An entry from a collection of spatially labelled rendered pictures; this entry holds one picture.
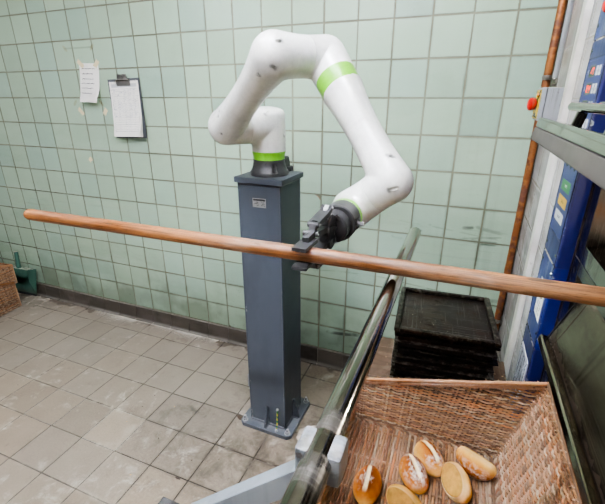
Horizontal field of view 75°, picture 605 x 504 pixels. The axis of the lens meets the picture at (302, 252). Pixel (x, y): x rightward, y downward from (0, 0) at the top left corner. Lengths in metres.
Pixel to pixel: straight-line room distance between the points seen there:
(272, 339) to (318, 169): 0.86
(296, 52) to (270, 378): 1.35
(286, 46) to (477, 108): 0.99
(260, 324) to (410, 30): 1.38
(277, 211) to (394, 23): 0.94
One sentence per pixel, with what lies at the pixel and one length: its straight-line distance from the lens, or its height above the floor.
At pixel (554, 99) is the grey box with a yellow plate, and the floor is 1.47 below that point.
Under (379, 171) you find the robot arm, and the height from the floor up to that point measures 1.31.
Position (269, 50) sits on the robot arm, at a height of 1.59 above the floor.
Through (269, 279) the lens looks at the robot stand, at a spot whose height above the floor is 0.79.
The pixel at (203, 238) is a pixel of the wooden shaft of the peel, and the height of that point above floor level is 1.20.
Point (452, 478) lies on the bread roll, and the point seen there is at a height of 0.64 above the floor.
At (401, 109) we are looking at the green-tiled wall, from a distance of 1.90.
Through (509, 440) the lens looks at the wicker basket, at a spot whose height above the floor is 0.66.
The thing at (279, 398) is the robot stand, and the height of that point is 0.19.
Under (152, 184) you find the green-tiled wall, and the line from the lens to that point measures 2.60.
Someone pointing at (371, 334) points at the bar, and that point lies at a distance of 0.57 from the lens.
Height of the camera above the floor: 1.48
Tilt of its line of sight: 21 degrees down
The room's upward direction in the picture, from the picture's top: straight up
